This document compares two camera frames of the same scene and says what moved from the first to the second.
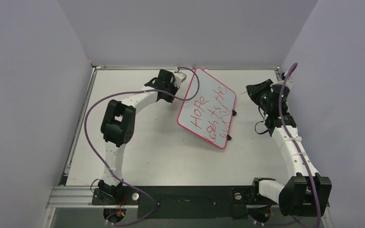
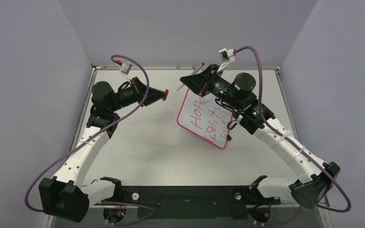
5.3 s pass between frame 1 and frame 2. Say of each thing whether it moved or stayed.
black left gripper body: moved
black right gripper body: moved
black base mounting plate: stayed
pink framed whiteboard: stayed
